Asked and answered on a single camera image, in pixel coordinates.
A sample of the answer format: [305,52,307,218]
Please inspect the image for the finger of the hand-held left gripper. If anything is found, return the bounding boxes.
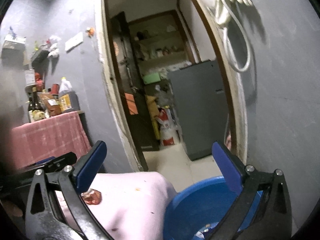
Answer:
[45,151,78,174]
[32,156,56,167]

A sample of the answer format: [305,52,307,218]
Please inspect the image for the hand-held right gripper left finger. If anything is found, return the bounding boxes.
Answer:
[25,141,113,240]

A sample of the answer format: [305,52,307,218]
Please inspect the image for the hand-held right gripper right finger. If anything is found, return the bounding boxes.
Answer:
[211,141,293,240]

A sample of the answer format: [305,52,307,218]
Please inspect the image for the red snack wrapper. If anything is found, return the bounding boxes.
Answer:
[81,189,102,205]

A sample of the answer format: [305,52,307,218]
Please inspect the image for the blue plastic bucket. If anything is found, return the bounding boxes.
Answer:
[162,176,265,240]

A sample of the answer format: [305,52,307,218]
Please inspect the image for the person's left hand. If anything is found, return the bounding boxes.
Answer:
[0,199,24,218]

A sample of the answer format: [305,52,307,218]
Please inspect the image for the pink checked cloth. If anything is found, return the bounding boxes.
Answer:
[11,111,92,169]

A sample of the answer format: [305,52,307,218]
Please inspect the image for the pink floral tablecloth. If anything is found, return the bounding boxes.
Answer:
[54,171,178,240]

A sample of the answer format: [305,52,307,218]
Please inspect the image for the dark glass bottle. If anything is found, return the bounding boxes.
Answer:
[34,86,46,120]

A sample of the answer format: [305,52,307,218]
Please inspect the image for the dark wooden door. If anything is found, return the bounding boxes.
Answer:
[110,11,160,152]

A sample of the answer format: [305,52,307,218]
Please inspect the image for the grey refrigerator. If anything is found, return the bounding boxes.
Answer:
[167,59,230,161]

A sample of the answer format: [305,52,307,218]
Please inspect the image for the large cooking oil jug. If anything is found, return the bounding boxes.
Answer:
[59,77,80,113]

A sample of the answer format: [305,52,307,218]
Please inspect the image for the white and red sack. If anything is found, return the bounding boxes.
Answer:
[154,106,177,147]

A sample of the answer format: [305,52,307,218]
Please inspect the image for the perforated metal utensil holder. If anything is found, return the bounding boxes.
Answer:
[24,69,36,86]

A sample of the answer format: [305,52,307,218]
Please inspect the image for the yellow bag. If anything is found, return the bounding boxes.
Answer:
[146,95,160,140]

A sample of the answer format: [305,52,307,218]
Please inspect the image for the green box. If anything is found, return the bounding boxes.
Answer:
[143,73,161,85]

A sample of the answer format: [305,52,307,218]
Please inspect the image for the white crumpled plastic bag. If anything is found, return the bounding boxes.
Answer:
[47,35,61,58]

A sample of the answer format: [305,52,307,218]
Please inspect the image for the wooden shelf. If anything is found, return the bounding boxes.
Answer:
[129,10,198,66]

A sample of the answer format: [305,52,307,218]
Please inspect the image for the wooden door frame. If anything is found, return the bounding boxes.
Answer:
[94,0,248,173]

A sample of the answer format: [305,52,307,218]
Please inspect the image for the white hose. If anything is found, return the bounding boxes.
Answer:
[223,2,252,73]

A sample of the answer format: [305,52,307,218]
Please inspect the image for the white wall switch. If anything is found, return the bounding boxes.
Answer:
[65,37,75,53]

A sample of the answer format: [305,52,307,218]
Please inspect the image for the white wire basket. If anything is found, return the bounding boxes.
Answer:
[1,34,27,50]

